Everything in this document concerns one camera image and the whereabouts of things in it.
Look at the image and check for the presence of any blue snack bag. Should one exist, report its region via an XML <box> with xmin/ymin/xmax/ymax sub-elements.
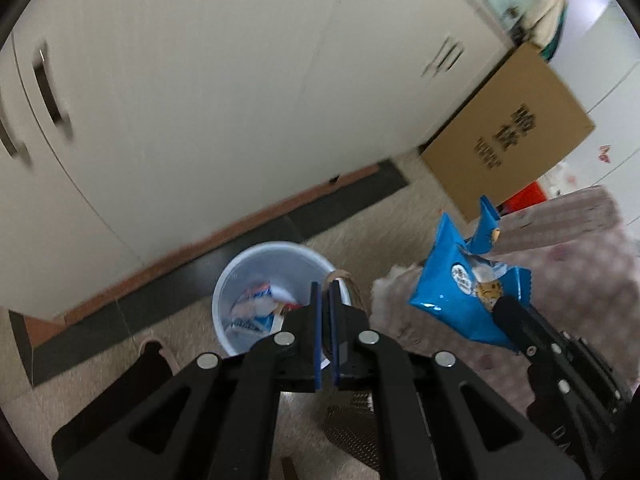
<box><xmin>409</xmin><ymin>196</ymin><xmax>532</xmax><ymax>350</ymax></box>

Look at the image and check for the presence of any trash inside bin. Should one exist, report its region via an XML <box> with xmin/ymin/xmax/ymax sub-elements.
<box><xmin>226</xmin><ymin>282</ymin><xmax>302</xmax><ymax>338</ymax></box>

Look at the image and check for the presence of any light blue trash bin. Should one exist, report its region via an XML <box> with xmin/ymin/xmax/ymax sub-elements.
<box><xmin>212</xmin><ymin>242</ymin><xmax>335</xmax><ymax>356</ymax></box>

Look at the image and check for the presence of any pink checkered tablecloth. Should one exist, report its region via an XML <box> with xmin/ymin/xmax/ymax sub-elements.
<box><xmin>370</xmin><ymin>186</ymin><xmax>639</xmax><ymax>411</ymax></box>

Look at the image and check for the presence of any red plastic stool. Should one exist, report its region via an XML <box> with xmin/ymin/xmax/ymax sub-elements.
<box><xmin>498</xmin><ymin>181</ymin><xmax>547</xmax><ymax>216</ymax></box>

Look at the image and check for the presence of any brown cardboard box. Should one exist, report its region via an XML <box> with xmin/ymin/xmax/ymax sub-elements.
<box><xmin>422</xmin><ymin>44</ymin><xmax>594</xmax><ymax>222</ymax></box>

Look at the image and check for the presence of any white low cabinet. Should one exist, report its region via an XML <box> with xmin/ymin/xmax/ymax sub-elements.
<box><xmin>1</xmin><ymin>0</ymin><xmax>510</xmax><ymax>320</ymax></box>

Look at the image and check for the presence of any cream hanging jacket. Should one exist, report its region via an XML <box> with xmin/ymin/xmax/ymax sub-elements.
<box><xmin>521</xmin><ymin>0</ymin><xmax>566</xmax><ymax>49</ymax></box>

